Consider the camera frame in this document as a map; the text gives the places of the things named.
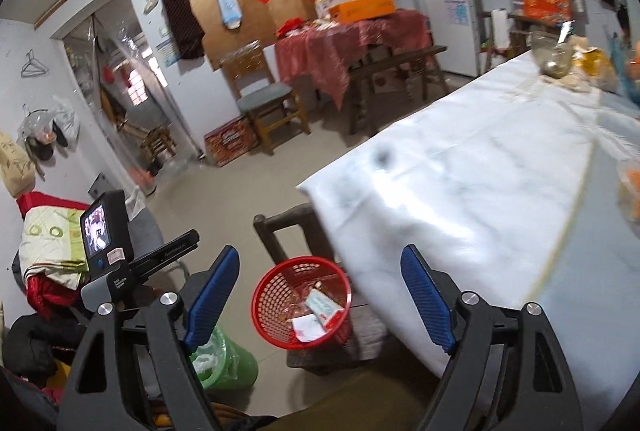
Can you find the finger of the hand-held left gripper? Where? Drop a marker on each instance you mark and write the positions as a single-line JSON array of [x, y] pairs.
[[167, 253]]

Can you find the pale plastic bucket liner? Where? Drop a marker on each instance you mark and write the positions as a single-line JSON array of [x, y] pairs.
[[210, 356]]

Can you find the long orange box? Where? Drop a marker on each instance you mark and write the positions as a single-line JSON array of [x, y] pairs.
[[362, 8]]

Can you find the white plastic bag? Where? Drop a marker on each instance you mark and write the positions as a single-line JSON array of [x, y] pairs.
[[67, 123]]

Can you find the white paper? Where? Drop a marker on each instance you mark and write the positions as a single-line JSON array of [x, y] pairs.
[[307, 329]]

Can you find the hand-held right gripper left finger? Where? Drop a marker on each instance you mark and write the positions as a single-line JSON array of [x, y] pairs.
[[210, 306]]

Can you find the orange printed carton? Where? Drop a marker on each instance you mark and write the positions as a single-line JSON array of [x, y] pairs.
[[230, 141]]

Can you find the dark wooden chair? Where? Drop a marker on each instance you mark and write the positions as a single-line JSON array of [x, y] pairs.
[[300, 226]]

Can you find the olive dark cloth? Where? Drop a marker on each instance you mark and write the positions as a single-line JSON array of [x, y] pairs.
[[340, 403]]

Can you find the green plastic bucket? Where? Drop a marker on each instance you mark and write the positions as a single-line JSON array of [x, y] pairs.
[[245, 368]]

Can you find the red quilt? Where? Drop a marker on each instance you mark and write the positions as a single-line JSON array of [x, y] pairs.
[[42, 293]]

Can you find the white blue notice sheet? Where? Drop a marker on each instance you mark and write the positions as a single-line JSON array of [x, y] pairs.
[[456, 12]]

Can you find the dark wooden bench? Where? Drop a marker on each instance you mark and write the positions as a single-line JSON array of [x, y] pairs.
[[395, 61]]

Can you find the blue wall notice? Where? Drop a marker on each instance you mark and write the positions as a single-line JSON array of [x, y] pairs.
[[166, 52]]

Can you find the beige cloth bag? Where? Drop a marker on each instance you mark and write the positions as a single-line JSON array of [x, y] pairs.
[[12, 161]]

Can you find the clear plastic bag dark contents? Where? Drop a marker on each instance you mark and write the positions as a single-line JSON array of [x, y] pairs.
[[35, 136]]

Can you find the pack of face masks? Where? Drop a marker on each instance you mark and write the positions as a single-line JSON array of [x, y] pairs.
[[229, 8]]

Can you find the cream patterned quilt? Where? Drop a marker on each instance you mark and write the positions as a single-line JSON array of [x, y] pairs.
[[45, 231]]

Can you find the wooden chair grey cushion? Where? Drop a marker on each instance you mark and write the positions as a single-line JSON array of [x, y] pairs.
[[262, 93]]

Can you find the red patterned tablecloth table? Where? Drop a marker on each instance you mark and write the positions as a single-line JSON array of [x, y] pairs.
[[325, 51]]

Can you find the black jacket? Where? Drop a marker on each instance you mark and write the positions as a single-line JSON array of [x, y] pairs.
[[30, 341]]

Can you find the red plastic mesh basket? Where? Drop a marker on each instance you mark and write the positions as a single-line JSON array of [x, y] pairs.
[[272, 296]]

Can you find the small wooden stool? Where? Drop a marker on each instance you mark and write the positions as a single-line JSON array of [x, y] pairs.
[[157, 143]]

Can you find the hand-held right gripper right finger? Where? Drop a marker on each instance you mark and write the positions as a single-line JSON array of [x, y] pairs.
[[427, 306]]

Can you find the red gift box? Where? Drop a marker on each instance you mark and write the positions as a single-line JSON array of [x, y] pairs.
[[545, 1]]

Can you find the clear plastic door curtain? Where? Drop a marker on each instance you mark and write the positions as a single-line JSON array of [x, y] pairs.
[[145, 76]]

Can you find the red cloth pile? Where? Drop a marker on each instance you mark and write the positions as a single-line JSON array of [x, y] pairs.
[[295, 27]]

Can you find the table with white cloth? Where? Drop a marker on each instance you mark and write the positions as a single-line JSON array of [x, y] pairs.
[[475, 191]]

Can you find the paper towel roll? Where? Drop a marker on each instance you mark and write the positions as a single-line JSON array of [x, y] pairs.
[[500, 28]]

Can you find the yellow snack bag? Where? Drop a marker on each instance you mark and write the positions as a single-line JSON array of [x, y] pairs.
[[595, 66]]

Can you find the dark hanging garment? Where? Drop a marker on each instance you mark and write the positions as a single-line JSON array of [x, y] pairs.
[[182, 21]]

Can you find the glass bowl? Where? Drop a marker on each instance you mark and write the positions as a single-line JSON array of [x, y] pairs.
[[550, 61]]

